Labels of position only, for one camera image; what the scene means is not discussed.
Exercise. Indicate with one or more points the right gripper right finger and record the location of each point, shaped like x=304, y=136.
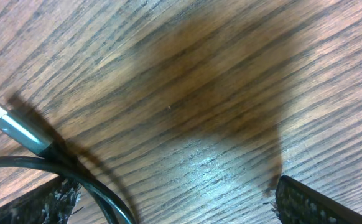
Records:
x=296, y=203

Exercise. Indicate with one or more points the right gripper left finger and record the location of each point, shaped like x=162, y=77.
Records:
x=51, y=203

